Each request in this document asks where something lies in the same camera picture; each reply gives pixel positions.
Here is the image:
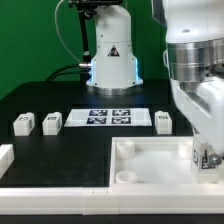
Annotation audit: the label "grey cable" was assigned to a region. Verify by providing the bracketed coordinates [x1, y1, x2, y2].
[54, 0, 83, 64]

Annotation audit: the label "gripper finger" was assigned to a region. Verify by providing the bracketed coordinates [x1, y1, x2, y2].
[202, 151, 222, 169]

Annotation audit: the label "white square table top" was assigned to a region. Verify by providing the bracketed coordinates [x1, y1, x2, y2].
[110, 137, 221, 185]

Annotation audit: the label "black camera stand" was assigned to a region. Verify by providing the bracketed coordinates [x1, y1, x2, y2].
[67, 0, 124, 84]

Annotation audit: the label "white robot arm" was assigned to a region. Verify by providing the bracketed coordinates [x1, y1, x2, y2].
[87, 0, 224, 167]

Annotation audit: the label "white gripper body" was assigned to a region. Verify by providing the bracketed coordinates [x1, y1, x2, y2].
[170, 77, 224, 157]

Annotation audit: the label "white U-shaped fence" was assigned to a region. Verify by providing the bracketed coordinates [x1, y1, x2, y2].
[0, 141, 224, 217]

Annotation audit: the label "black cables at base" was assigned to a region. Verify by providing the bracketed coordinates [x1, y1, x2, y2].
[45, 64, 91, 83]

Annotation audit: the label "white sheet with markers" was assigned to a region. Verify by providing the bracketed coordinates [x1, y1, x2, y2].
[65, 108, 152, 127]

